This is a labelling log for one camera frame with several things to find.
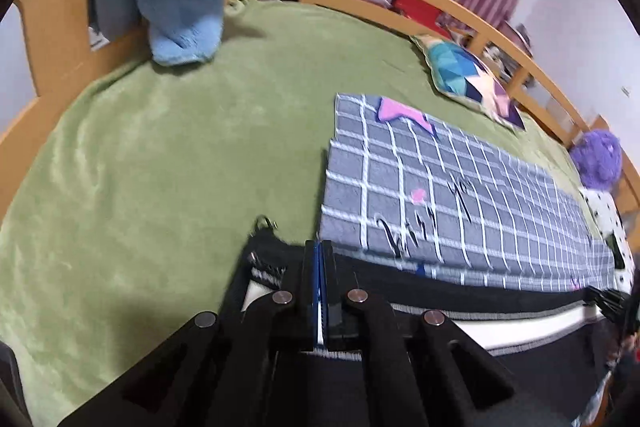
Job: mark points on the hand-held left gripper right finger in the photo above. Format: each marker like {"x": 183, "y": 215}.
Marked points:
{"x": 327, "y": 287}

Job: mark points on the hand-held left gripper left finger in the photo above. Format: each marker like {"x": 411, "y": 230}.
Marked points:
{"x": 311, "y": 287}

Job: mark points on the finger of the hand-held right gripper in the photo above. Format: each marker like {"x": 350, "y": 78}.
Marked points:
{"x": 607, "y": 302}

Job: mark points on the black pants with white waistband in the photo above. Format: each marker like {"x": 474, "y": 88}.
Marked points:
{"x": 450, "y": 287}

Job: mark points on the white black-dotted pillow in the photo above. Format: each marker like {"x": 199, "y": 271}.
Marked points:
{"x": 602, "y": 209}

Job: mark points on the purple plush toy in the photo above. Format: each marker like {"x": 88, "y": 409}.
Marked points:
{"x": 597, "y": 159}

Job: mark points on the grey checked star sheet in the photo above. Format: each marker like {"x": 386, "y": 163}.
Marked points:
{"x": 450, "y": 187}

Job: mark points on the green plush blanket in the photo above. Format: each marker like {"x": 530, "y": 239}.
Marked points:
{"x": 200, "y": 147}

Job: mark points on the colourful triangle pattern pillow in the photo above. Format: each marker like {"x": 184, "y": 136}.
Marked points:
{"x": 465, "y": 72}

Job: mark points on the wooden bed frame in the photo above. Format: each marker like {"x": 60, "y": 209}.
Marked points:
{"x": 60, "y": 32}

